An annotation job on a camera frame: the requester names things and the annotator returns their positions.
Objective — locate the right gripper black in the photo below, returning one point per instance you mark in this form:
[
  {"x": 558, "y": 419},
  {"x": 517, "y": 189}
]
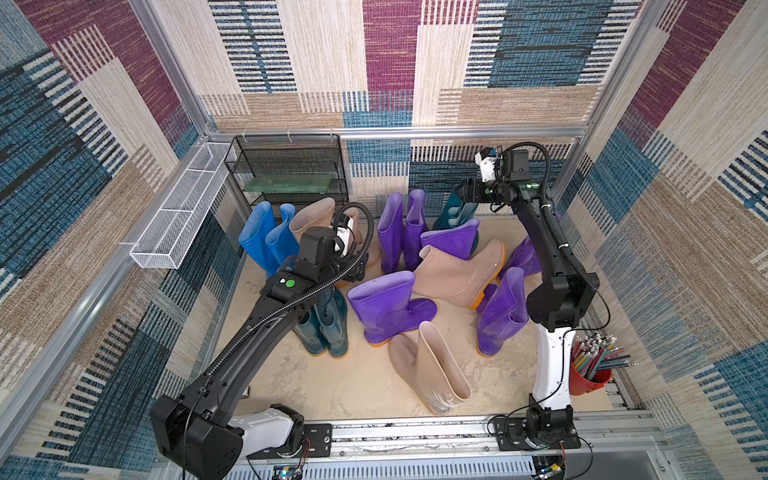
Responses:
[{"x": 466, "y": 190}]

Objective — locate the purple short boot rear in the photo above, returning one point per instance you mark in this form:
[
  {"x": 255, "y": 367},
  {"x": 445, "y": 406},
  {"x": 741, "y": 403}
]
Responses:
[{"x": 459, "y": 241}]

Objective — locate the large teal rain boot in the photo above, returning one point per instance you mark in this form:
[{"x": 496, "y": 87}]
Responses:
[{"x": 331, "y": 312}]

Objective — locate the purple short rain boot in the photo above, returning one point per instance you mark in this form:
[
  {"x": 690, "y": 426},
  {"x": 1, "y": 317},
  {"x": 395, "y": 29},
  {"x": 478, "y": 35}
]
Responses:
[{"x": 385, "y": 308}]

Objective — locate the beige boot lying behind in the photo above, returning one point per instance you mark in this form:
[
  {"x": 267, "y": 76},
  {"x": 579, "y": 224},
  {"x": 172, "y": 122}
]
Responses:
[{"x": 460, "y": 282}]

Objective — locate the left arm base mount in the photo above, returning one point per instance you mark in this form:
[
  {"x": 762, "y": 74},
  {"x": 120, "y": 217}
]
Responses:
[{"x": 281, "y": 432}]

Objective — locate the slim teal rain boot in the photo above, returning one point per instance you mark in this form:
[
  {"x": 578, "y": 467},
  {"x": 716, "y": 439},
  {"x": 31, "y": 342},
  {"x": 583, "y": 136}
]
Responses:
[{"x": 309, "y": 334}]

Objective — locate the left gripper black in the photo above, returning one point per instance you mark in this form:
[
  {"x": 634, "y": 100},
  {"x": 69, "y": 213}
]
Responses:
[{"x": 357, "y": 272}]

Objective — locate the purple boot at back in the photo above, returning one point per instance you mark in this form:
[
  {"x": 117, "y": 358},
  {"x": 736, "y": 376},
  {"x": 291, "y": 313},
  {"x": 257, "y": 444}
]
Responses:
[{"x": 415, "y": 225}]

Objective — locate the red pencil cup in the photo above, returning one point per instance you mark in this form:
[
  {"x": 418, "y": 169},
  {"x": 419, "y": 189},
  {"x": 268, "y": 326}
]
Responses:
[{"x": 594, "y": 358}]

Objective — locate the blue rain boot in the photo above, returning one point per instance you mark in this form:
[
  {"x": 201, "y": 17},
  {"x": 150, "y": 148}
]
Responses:
[
  {"x": 280, "y": 241},
  {"x": 253, "y": 237}
]

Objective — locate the purple tall rain boot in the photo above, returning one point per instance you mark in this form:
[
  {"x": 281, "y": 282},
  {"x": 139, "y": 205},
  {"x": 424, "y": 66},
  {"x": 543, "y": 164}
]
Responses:
[{"x": 390, "y": 231}]

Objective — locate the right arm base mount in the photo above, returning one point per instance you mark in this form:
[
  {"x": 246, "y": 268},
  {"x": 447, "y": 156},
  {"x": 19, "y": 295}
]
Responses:
[{"x": 535, "y": 427}]

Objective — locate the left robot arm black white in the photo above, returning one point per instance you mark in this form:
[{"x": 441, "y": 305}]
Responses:
[{"x": 197, "y": 429}]

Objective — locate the beige short rain boot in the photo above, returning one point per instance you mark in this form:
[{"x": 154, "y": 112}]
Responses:
[{"x": 428, "y": 366}]

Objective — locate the teal boot at back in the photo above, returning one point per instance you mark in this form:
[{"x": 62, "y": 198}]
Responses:
[{"x": 455, "y": 213}]

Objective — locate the purple boot near right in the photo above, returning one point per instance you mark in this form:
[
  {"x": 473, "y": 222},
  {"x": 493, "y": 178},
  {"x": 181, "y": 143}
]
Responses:
[{"x": 502, "y": 312}]

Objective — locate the purple boot far right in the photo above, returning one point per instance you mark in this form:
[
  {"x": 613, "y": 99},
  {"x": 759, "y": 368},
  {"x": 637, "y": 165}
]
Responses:
[{"x": 523, "y": 257}]

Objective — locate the beige tall rain boot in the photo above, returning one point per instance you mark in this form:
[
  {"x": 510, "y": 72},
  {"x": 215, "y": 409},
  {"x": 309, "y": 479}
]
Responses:
[{"x": 312, "y": 216}]

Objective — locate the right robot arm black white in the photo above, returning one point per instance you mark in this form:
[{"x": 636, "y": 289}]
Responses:
[{"x": 556, "y": 306}]

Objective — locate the white wire mesh basket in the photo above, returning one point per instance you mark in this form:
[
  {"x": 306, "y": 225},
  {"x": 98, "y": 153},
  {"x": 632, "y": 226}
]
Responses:
[{"x": 166, "y": 240}]

